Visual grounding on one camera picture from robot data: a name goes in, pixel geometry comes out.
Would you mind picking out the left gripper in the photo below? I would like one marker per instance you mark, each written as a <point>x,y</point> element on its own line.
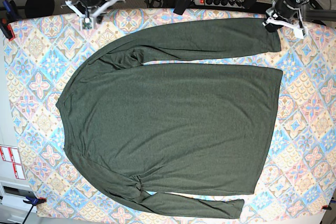
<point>283,10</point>

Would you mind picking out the dark green long-sleeve shirt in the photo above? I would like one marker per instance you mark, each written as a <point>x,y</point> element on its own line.
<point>153,128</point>

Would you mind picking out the black round stool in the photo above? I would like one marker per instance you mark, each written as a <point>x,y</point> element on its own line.
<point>39,8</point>

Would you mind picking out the blue orange clamp upper left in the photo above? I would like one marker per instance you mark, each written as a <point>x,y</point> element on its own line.
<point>6,28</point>

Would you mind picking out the blue orange clamp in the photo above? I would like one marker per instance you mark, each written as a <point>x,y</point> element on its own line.
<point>34,201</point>
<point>6,28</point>

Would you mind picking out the red white label stickers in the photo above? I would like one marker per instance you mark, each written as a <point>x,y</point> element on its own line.
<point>11,155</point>

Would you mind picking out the orange clamp lower right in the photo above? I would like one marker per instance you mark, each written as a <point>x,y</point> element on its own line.
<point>327,207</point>

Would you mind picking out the blue orange clamp lower left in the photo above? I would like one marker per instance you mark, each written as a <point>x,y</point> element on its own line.
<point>34,201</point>

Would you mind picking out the white power strip red switch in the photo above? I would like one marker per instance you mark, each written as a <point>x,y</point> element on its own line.
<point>219,3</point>

